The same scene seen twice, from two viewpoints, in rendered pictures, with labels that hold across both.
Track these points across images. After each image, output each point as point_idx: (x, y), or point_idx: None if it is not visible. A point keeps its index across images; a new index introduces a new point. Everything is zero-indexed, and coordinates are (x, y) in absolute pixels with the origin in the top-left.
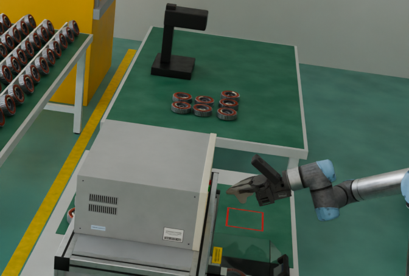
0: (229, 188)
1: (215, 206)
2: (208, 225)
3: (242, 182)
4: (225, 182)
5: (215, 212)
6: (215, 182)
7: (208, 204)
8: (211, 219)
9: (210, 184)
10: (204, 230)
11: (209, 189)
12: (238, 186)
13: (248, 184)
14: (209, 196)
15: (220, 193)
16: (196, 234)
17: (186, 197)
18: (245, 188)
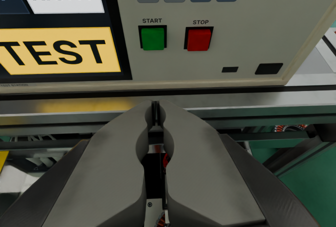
0: (159, 100)
1: (257, 140)
2: (32, 105)
3: (195, 151)
4: None
5: (289, 157)
6: (322, 99)
7: (165, 94)
8: (67, 110)
9: (296, 89)
10: (2, 99)
11: (142, 41)
12: (166, 135)
13: (131, 201)
14: (216, 93)
15: (324, 141)
16: None
17: None
18: (55, 184)
